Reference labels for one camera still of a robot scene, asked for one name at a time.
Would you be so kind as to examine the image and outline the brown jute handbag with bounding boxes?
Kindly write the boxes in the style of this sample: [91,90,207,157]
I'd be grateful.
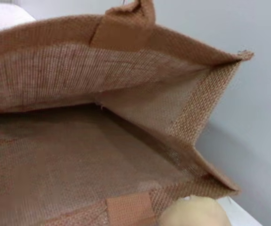
[0,0,255,226]

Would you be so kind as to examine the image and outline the beige egg yolk pastry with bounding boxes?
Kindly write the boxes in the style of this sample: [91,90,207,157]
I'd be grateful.
[160,197,230,226]

